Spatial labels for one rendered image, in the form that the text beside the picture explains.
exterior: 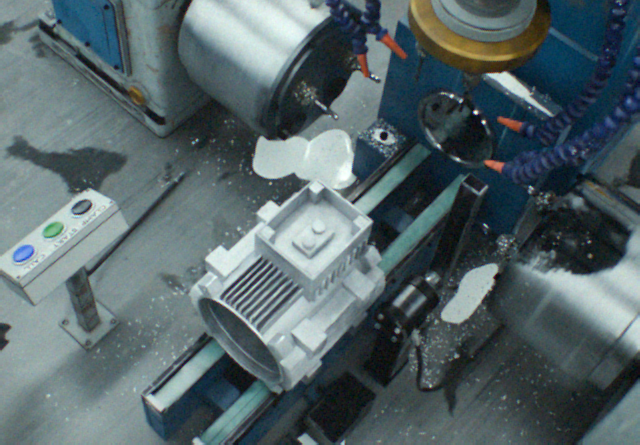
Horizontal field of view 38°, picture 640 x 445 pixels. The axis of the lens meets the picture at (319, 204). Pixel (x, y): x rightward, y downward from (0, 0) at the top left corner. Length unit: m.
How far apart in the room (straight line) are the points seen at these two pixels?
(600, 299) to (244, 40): 0.62
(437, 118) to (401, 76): 0.09
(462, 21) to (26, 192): 0.85
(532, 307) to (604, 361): 0.11
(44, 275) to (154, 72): 0.45
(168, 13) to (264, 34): 0.17
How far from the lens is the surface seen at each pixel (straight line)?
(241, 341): 1.35
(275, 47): 1.38
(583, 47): 1.44
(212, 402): 1.43
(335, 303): 1.25
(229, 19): 1.42
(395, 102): 1.56
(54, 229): 1.30
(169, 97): 1.63
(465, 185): 1.15
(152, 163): 1.68
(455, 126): 1.48
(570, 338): 1.28
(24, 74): 1.83
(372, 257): 1.26
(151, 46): 1.53
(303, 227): 1.24
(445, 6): 1.18
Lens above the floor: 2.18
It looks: 58 degrees down
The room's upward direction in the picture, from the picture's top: 8 degrees clockwise
